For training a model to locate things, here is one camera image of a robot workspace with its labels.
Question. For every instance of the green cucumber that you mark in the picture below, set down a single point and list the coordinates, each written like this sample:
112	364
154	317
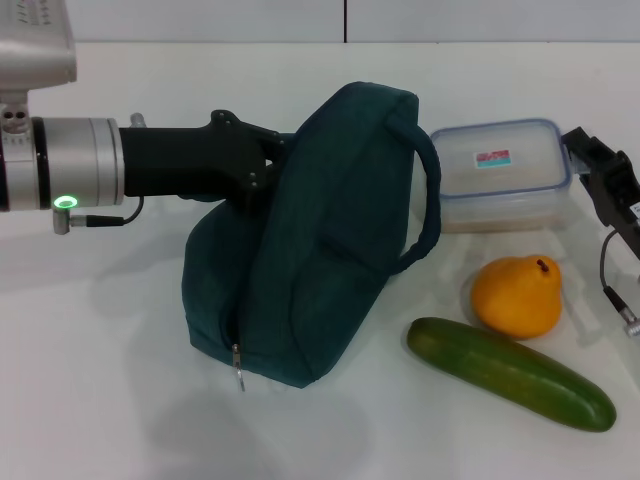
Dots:
510	375

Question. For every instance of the dark teal fabric bag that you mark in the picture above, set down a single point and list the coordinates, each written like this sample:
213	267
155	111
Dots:
320	240

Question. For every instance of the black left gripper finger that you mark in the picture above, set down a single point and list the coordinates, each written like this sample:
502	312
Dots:
287	141

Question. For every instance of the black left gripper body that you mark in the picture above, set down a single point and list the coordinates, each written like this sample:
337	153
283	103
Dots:
190	160

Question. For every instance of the orange pear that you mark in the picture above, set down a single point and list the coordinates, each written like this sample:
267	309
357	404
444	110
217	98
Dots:
515	300

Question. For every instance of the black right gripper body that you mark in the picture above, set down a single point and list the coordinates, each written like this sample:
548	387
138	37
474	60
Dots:
617	195

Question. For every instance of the clear plastic food container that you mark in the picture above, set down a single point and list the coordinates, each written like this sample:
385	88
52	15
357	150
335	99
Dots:
500	165

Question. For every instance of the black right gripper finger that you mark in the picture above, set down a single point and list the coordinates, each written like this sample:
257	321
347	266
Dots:
587	145

